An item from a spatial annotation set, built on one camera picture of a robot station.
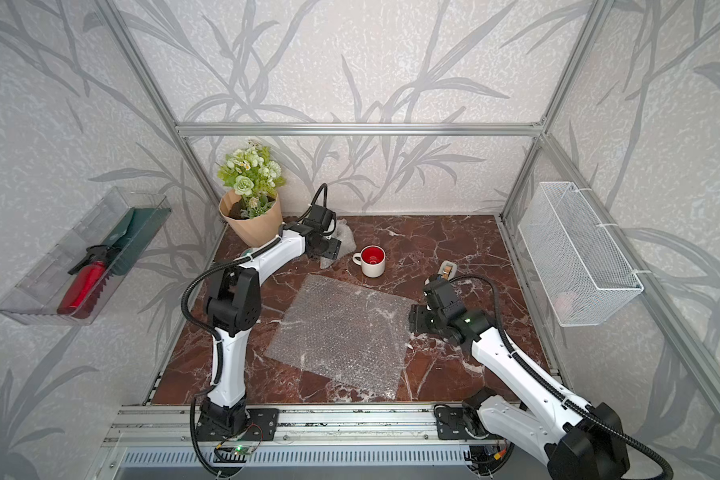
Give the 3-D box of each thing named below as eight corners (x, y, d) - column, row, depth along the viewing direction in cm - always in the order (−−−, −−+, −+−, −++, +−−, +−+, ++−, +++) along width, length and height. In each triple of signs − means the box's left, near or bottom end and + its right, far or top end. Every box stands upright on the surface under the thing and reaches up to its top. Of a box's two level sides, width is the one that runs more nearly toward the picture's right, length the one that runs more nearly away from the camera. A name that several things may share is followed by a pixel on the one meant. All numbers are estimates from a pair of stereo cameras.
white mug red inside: (367, 283, 102) (366, 271, 97) (354, 264, 107) (352, 252, 102) (390, 271, 106) (390, 259, 100) (376, 253, 111) (376, 241, 105)
